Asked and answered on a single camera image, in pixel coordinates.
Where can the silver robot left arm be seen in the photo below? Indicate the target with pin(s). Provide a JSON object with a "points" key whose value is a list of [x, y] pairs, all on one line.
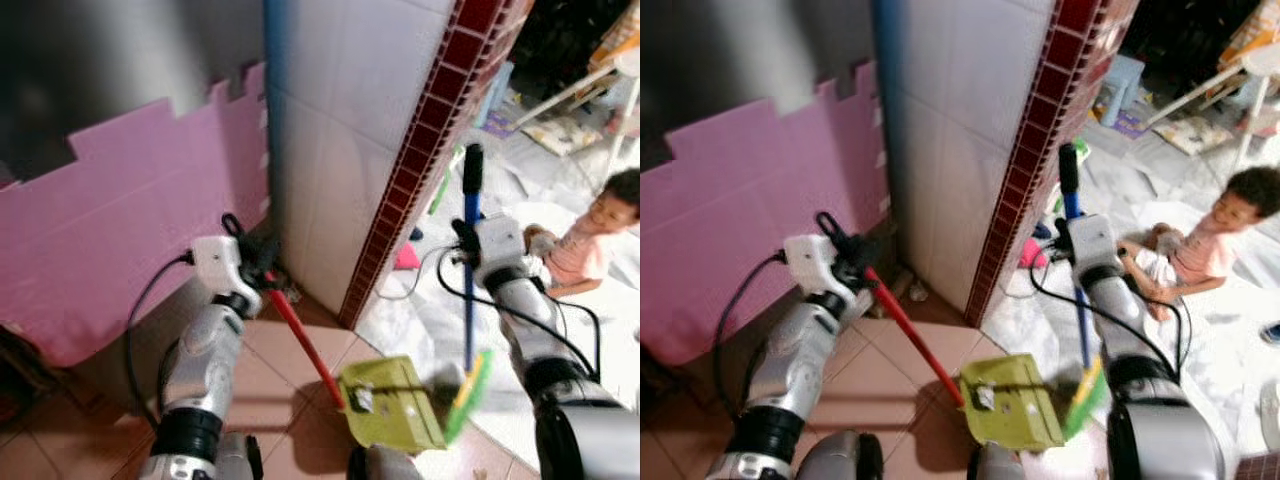
{"points": [[790, 370], [200, 360]]}

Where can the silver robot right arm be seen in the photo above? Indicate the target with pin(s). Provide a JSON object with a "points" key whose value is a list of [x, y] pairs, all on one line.
{"points": [[525, 310], [1120, 310]]}

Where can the pink shoe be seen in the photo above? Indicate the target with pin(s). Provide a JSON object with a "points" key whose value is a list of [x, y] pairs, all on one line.
{"points": [[407, 258], [1030, 252]]}

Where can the pink foam mat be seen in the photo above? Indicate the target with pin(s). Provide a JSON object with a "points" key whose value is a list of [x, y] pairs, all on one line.
{"points": [[760, 220], [120, 230]]}

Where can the child in pink shirt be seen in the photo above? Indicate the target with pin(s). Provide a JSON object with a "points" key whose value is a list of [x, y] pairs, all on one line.
{"points": [[1200, 255], [590, 250]]}

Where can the printed paper sheet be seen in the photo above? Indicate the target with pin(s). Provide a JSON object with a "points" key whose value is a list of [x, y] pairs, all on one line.
{"points": [[562, 136], [1192, 136]]}

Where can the blue plastic stool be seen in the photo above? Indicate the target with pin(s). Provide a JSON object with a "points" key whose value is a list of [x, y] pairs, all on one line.
{"points": [[1120, 88], [495, 92]]}

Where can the blue vertical pipe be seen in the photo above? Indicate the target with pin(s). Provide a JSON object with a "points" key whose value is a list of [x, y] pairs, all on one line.
{"points": [[276, 100], [886, 100]]}

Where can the silver robot left leg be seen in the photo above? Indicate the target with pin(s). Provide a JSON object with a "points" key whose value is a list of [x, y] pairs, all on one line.
{"points": [[845, 458], [240, 458]]}

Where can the silver robot leg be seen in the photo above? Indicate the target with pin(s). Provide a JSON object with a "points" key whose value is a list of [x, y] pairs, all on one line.
{"points": [[375, 466], [240, 458], [1000, 467], [845, 458]]}

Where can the dark blue shoe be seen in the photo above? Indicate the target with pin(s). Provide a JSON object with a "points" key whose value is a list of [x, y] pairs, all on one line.
{"points": [[1271, 333]]}

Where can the silver robot right leg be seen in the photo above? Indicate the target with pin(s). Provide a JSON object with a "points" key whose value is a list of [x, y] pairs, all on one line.
{"points": [[1000, 467], [375, 466]]}

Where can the orange cardboard box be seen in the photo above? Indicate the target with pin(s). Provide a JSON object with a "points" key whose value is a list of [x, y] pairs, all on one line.
{"points": [[1255, 30], [620, 35]]}

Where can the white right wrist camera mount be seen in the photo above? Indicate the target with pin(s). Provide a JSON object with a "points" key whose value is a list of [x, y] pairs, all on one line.
{"points": [[500, 240], [1092, 238]]}

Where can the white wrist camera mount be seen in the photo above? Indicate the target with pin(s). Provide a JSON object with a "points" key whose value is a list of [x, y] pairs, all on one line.
{"points": [[808, 258], [1092, 238], [215, 262], [500, 240]]}

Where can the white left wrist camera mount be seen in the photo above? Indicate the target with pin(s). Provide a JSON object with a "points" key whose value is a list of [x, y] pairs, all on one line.
{"points": [[215, 262], [808, 258]]}

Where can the white table frame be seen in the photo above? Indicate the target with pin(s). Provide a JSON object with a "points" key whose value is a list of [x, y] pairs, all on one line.
{"points": [[1245, 110], [565, 95]]}

